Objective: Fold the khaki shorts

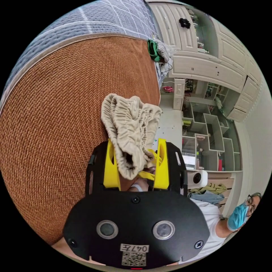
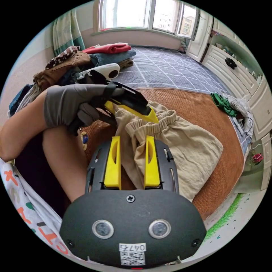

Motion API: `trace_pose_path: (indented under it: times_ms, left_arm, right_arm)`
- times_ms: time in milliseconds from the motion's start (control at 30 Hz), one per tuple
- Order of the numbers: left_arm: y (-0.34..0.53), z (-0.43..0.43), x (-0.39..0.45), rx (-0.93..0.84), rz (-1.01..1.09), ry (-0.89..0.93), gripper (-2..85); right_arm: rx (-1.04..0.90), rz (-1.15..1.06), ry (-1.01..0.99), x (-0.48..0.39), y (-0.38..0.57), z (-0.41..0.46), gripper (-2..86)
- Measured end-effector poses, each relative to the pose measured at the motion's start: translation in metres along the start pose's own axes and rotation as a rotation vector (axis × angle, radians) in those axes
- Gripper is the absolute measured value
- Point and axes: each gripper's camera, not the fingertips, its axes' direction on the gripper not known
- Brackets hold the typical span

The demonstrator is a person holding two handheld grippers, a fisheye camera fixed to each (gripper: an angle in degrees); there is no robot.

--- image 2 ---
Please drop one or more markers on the bed with mat and checked sheet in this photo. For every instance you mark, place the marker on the bed with mat and checked sheet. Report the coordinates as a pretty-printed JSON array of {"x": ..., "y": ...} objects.
[{"x": 212, "y": 119}]

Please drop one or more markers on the person's body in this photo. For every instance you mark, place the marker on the person's body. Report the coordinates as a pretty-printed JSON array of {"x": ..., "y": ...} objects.
[{"x": 61, "y": 161}]

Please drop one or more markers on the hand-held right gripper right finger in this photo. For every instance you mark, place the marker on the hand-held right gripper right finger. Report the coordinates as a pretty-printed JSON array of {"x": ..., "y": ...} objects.
[{"x": 152, "y": 172}]

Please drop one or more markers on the person's left hand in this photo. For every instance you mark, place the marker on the person's left hand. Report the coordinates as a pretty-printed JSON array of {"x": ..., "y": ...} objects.
[{"x": 63, "y": 104}]

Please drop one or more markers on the green and white curtain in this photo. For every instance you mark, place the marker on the green and white curtain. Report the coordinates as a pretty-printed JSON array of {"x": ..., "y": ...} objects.
[{"x": 65, "y": 34}]

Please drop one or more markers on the window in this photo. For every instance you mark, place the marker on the window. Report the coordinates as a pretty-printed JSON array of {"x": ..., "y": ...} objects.
[{"x": 127, "y": 14}]

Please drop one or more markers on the person's left forearm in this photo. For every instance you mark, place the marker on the person's left forearm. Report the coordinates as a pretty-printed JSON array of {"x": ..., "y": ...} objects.
[{"x": 23, "y": 127}]

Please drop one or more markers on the pile of clothes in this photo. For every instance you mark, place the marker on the pile of clothes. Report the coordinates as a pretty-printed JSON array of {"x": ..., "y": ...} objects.
[
  {"x": 225, "y": 104},
  {"x": 63, "y": 68}
]

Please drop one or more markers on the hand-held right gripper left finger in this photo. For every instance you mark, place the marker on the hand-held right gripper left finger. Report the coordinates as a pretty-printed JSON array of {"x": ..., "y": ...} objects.
[{"x": 112, "y": 170}]

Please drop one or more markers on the khaki shorts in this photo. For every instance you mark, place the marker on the khaki shorts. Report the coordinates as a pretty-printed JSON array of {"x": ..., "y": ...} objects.
[{"x": 180, "y": 153}]

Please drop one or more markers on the white door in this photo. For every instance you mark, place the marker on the white door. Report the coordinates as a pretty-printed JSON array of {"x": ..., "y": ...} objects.
[{"x": 200, "y": 40}]

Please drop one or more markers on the white cupboard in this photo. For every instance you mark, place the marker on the white cupboard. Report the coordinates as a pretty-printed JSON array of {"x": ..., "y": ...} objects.
[{"x": 238, "y": 74}]

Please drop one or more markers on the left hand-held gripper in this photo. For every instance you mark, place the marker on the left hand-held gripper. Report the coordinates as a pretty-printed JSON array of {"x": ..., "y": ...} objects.
[{"x": 129, "y": 96}]

